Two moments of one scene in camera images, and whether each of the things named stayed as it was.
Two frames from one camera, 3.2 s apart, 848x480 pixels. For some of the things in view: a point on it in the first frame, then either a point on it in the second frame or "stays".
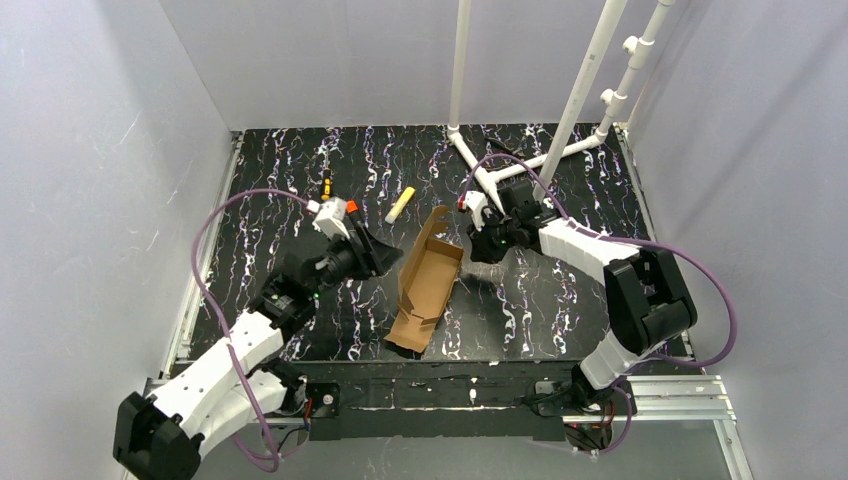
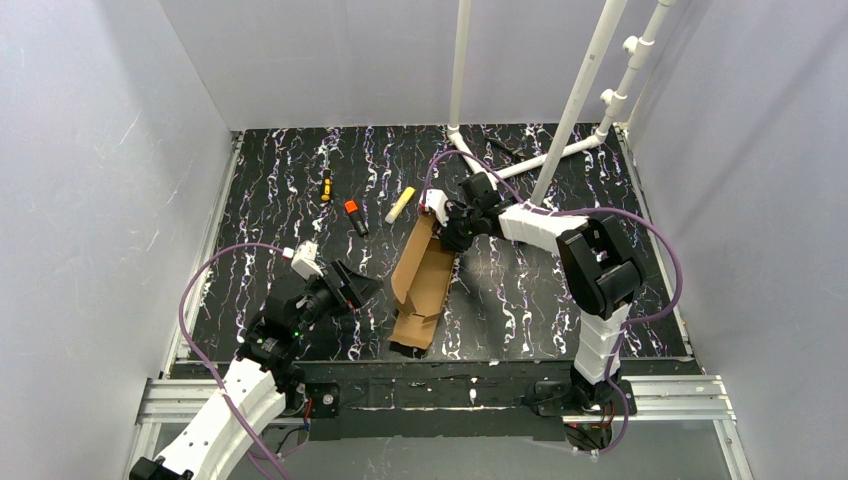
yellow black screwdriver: [326, 186] stays
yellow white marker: [399, 206] stays
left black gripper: [365, 246] → [340, 285]
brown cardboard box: [429, 272] stays
